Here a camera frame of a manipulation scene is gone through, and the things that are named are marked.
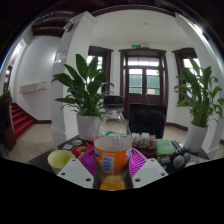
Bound dark wooden double door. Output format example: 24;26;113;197
118;47;170;118

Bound potted plant, white pot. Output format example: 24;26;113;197
51;53;115;141
173;56;224;155

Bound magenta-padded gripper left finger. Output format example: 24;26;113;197
56;148;98;190

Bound dark-framed window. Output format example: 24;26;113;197
86;46;115;95
172;47;205;102

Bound orange drink plastic bottle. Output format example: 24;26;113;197
93;95;133;192

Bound pale yellow paper cup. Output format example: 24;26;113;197
47;149;76;175

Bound red carpeted staircase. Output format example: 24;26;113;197
9;102;35;141

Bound green sponge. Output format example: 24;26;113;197
155;138;176;157

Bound black chair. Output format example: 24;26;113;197
128;103;168;140

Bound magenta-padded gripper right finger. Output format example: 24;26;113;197
128;147;169;190

